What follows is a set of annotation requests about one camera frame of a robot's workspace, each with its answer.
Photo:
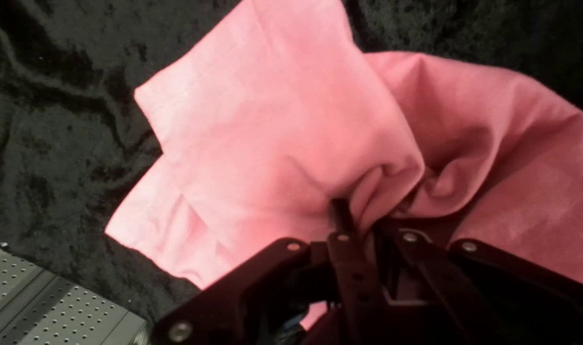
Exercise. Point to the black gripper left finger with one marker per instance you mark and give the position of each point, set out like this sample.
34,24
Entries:
357,287

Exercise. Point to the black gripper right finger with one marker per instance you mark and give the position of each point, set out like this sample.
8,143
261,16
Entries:
431,298

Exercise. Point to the pink towel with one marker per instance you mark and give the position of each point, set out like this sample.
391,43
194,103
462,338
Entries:
276,112

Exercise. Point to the black table cloth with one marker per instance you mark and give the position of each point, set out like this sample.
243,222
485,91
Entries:
73,141

